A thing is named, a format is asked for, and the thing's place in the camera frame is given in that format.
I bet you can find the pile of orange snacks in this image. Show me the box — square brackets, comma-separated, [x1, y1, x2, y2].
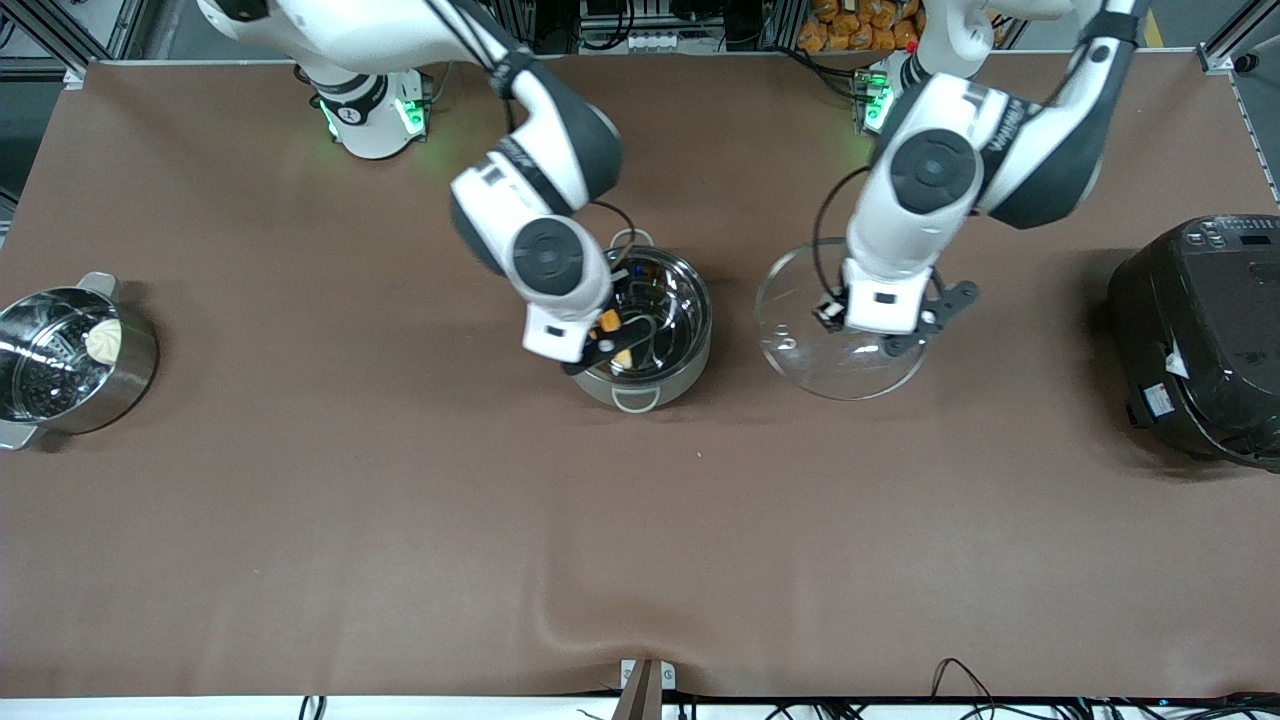
[798, 0, 927, 54]

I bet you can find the white power strip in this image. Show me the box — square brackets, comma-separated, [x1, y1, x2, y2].
[600, 30, 701, 53]

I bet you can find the metal table clamp bracket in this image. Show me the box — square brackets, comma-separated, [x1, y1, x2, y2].
[620, 658, 677, 720]

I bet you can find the black looped floor cable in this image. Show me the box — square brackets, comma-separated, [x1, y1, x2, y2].
[930, 658, 1001, 715]

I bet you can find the black rice cooker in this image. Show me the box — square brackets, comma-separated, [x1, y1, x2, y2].
[1107, 213, 1280, 473]

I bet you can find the round glass pot lid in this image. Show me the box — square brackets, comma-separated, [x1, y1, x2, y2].
[755, 237, 933, 403]

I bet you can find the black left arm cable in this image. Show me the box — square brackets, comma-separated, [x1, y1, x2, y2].
[811, 163, 875, 301]

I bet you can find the stainless steel steamer pot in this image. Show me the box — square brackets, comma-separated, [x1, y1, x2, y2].
[0, 272, 159, 451]

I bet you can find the aluminium frame profile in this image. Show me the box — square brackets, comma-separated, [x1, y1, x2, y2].
[1198, 0, 1280, 206]

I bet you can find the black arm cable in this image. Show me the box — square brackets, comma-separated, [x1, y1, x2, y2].
[811, 163, 875, 301]
[588, 198, 643, 276]

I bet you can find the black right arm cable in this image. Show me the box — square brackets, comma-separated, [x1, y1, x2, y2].
[588, 198, 643, 276]

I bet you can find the yellow corn cob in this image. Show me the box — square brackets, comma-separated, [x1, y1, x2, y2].
[597, 308, 638, 369]

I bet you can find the perforated steel steamer tray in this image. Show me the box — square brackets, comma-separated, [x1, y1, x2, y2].
[0, 305, 106, 423]

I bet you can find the steel pot at centre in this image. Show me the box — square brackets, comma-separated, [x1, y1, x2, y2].
[570, 228, 715, 413]

